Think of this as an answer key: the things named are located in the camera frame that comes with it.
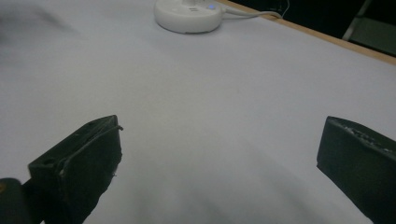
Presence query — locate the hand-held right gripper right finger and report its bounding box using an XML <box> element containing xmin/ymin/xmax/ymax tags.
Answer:
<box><xmin>316</xmin><ymin>116</ymin><xmax>396</xmax><ymax>224</ymax></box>

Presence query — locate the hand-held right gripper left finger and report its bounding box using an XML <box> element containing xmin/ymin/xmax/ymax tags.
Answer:
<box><xmin>27</xmin><ymin>114</ymin><xmax>124</xmax><ymax>224</ymax></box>

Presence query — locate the grey metal stand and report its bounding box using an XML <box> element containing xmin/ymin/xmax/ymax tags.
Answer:
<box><xmin>341</xmin><ymin>0</ymin><xmax>396</xmax><ymax>58</ymax></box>

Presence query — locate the round white power strip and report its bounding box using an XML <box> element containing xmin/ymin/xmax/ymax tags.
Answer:
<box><xmin>153</xmin><ymin>0</ymin><xmax>223</xmax><ymax>35</ymax></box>

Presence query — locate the white power cable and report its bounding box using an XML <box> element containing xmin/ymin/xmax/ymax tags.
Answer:
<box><xmin>221</xmin><ymin>7</ymin><xmax>283</xmax><ymax>20</ymax></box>

